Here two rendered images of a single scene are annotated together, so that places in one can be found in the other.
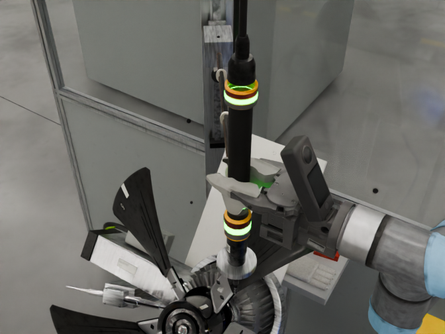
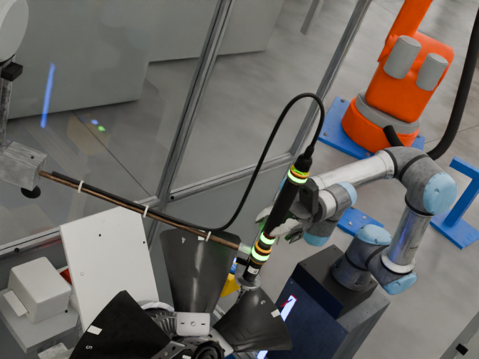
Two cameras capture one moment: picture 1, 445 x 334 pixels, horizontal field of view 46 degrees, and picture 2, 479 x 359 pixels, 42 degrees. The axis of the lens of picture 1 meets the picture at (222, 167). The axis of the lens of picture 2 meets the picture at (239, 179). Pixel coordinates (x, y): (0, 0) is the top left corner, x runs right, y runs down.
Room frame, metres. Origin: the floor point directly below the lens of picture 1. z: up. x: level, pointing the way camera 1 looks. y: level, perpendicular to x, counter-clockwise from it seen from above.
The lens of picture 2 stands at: (0.68, 1.17, 2.53)
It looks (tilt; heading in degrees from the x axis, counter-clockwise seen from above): 34 degrees down; 271
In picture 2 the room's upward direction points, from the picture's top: 22 degrees clockwise
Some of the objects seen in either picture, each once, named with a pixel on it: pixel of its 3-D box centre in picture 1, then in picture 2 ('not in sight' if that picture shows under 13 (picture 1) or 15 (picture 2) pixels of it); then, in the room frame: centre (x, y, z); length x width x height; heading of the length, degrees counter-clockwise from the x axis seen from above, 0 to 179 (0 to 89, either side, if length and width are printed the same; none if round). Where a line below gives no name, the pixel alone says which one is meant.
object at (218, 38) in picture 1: (218, 44); (20, 164); (1.20, 0.01, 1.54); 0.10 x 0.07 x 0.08; 3
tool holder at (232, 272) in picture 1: (236, 240); (249, 266); (0.59, -0.02, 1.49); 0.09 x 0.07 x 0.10; 3
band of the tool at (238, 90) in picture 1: (240, 93); (297, 175); (0.58, -0.02, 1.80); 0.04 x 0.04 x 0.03
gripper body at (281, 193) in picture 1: (304, 215); (299, 216); (0.52, -0.12, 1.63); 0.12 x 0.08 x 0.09; 58
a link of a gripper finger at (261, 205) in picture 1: (261, 198); (296, 222); (0.53, -0.06, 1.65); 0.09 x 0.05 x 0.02; 69
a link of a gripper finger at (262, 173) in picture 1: (251, 176); (264, 220); (0.60, -0.04, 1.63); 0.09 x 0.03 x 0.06; 48
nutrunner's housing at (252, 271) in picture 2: (238, 176); (274, 222); (0.58, -0.02, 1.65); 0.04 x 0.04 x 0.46
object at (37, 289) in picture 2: not in sight; (34, 290); (1.17, -0.17, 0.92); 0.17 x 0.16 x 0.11; 148
